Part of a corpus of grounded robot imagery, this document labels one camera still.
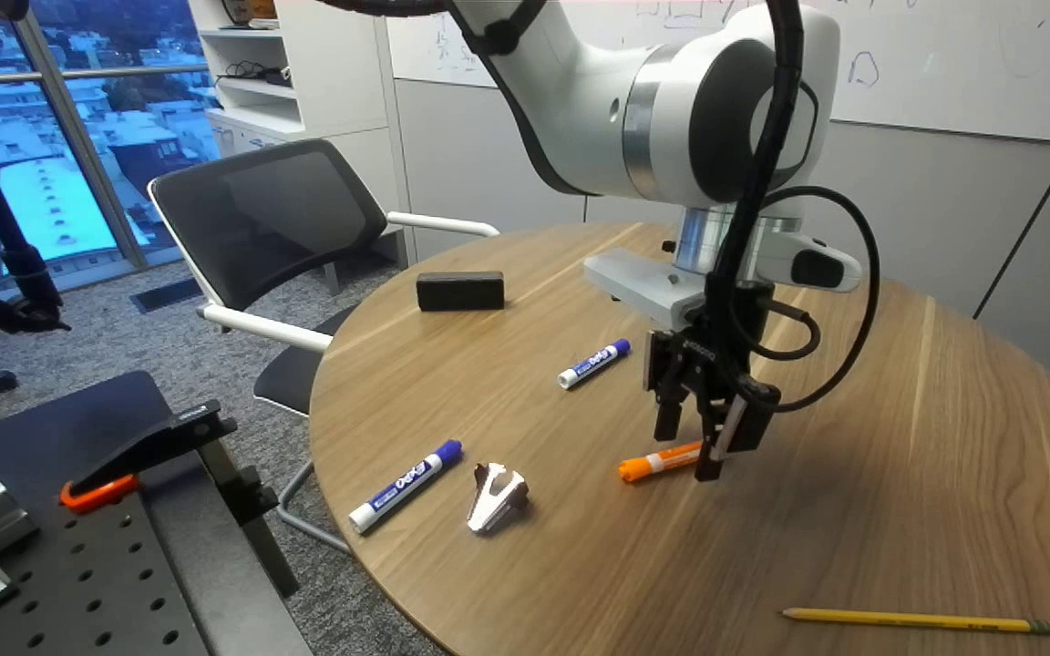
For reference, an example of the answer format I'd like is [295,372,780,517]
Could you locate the window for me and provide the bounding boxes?
[0,0,227,322]

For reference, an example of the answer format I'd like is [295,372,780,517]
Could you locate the black floor grille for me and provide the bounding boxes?
[129,277,204,314]

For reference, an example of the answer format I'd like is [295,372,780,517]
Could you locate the short blue marker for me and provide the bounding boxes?
[558,339,632,391]

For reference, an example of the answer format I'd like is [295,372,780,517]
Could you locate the long blue marker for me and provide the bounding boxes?
[348,440,463,535]

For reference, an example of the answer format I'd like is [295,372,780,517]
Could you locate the yellow pencil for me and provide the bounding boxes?
[780,607,1050,636]

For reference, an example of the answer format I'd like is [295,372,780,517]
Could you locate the black mesh office chair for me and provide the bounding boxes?
[148,138,500,557]

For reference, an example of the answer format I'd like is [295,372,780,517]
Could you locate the black whiteboard eraser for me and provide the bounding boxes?
[416,271,506,313]

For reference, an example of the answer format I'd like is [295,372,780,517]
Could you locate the black stand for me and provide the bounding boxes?
[0,0,72,334]

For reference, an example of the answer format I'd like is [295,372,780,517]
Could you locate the white shelf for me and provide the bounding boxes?
[188,0,391,158]

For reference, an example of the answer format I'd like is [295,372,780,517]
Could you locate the black clamp with orange handle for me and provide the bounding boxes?
[59,399,240,517]

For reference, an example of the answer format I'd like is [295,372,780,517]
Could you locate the black cables on shelf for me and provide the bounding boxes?
[226,58,294,88]

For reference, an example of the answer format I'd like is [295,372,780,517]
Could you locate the staple remover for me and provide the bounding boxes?
[467,462,530,535]

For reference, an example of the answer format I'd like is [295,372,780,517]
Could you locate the orange marker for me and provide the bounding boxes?
[618,441,705,484]

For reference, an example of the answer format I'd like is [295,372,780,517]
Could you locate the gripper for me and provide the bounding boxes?
[645,279,782,483]

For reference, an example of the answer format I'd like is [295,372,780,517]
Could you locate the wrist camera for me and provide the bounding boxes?
[583,250,710,334]

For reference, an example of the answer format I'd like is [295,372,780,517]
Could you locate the whiteboard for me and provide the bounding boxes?
[386,0,1050,148]

